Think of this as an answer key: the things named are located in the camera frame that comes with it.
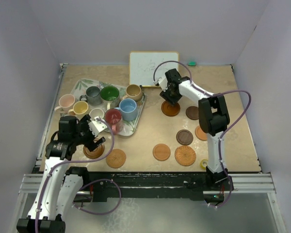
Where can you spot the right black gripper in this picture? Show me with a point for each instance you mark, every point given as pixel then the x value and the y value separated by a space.
pixel 166 95

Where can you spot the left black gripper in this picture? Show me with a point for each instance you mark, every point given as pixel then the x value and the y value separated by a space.
pixel 90 144

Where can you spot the brown ringed coaster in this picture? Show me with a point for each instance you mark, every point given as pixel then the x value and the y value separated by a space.
pixel 170 110
pixel 95 153

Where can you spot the woven rattan coaster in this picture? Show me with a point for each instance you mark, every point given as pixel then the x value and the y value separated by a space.
pixel 116 158
pixel 185 155

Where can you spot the dark walnut coaster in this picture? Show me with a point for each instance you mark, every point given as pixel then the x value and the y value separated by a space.
pixel 184 137
pixel 192 112

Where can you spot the red pink mug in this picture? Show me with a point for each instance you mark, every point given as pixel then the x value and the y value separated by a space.
pixel 114 118

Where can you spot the yellow mug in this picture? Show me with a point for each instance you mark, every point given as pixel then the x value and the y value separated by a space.
pixel 79 110

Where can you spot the orange wooden coaster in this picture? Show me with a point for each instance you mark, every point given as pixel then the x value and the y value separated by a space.
pixel 161 152
pixel 200 134

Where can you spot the orange wooden coaster front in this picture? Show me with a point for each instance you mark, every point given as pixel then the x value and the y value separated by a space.
pixel 161 152

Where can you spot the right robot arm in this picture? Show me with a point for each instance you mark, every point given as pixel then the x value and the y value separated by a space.
pixel 213 119

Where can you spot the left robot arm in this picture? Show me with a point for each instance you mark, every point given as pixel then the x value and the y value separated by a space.
pixel 60 183

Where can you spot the white mug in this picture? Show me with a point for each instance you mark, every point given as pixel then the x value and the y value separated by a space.
pixel 96 113

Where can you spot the tan brown mug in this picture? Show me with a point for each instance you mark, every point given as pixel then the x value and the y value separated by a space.
pixel 133 92

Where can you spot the floral serving tray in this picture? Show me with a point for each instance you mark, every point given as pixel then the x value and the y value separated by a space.
pixel 129 127

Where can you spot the small whiteboard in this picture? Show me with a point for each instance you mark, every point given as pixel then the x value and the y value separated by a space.
pixel 144 66

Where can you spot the grey mug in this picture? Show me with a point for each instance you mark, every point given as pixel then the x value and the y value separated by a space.
pixel 92 96

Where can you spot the light blue mug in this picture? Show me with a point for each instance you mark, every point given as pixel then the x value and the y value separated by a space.
pixel 128 109

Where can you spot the green mug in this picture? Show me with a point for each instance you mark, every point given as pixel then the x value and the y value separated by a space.
pixel 110 96

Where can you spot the yellow tape roll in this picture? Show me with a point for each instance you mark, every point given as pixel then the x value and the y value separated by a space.
pixel 204 164

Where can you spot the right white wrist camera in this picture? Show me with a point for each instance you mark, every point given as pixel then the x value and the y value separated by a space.
pixel 162 82

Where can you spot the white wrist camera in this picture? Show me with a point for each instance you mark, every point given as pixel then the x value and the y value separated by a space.
pixel 162 82
pixel 97 125

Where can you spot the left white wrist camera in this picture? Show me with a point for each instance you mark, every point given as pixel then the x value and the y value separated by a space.
pixel 97 125

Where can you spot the black base frame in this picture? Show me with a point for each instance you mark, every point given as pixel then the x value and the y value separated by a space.
pixel 196 186

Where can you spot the aluminium rail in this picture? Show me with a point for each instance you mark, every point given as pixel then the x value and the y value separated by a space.
pixel 243 183

